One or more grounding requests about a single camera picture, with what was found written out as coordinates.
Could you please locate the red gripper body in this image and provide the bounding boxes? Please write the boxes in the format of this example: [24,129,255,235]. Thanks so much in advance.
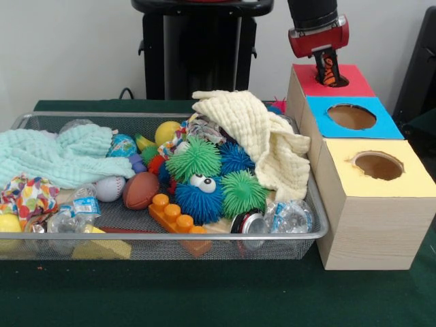
[288,15,350,59]

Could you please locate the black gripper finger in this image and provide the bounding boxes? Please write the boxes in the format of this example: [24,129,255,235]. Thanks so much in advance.
[315,50,328,82]
[330,48,342,80]

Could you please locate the orange striped tiger plush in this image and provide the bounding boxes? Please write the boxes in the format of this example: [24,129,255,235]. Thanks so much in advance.
[322,54,349,88]

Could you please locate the multicolour fuzzy caterpillar toy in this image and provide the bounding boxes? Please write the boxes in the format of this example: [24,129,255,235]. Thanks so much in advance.
[265,96,287,115]

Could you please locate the cream waffle cloth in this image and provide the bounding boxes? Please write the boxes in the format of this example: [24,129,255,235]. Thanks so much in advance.
[191,90,311,202]

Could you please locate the green spiky ball with eyes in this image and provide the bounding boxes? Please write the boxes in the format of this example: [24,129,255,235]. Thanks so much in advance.
[166,136,222,184]

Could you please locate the light blue waffle cloth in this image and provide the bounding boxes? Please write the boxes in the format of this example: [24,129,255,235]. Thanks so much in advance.
[0,123,137,190]

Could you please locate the colourful knotted cloth ball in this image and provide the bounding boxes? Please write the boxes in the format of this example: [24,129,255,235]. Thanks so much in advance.
[0,173,59,228]

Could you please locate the shallow clear mesh bin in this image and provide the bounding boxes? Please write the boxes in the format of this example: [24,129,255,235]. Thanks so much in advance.
[0,112,330,262]

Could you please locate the black chair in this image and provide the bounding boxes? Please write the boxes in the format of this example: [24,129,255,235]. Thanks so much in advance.
[391,5,436,120]

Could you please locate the dark green side table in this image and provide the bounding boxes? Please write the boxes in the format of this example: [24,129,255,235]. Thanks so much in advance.
[401,108,436,163]

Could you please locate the blue spiky ball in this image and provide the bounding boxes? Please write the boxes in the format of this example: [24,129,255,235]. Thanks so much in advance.
[174,173,225,226]
[217,142,255,176]

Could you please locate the crushed clear plastic bottle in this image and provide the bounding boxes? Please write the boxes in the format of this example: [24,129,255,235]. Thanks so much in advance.
[265,199,314,234]

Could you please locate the crushed soda can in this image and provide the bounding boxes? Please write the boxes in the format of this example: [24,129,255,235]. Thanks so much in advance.
[230,210,270,236]

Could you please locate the orange plastic grid bar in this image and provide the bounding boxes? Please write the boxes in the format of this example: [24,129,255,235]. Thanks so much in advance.
[148,193,213,258]

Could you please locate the blue globe ball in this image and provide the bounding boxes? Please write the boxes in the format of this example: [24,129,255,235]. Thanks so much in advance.
[107,134,138,158]

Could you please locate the brown toy football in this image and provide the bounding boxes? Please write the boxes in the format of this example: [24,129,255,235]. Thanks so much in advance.
[122,171,160,211]

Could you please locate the white baseball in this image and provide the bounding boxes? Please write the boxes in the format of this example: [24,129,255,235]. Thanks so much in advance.
[95,176,126,203]

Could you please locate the dark green table cloth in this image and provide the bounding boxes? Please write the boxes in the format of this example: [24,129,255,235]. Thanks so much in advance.
[0,99,436,327]

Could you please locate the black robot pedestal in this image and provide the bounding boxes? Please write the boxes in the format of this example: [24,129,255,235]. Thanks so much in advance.
[131,0,275,102]

